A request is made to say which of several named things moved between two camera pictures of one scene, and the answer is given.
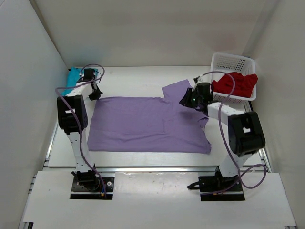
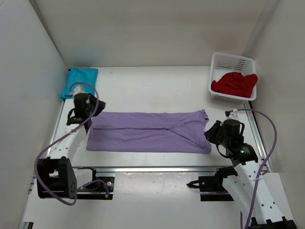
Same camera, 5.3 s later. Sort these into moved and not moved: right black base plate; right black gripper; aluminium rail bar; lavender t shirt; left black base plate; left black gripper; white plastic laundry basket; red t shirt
Moved: right black gripper; left black gripper; lavender t shirt
Not moved: aluminium rail bar; right black base plate; white plastic laundry basket; red t shirt; left black base plate
